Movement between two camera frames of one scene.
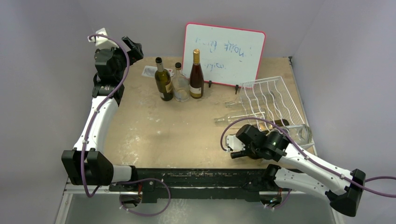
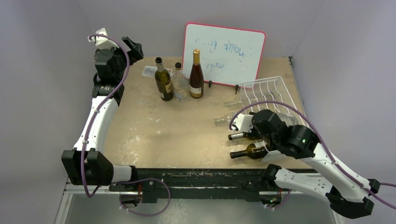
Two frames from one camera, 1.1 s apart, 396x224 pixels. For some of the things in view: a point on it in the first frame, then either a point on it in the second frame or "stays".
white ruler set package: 150,71 stays
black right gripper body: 245,136 to 258,129
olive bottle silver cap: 163,78 stays
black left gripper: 135,53 stays
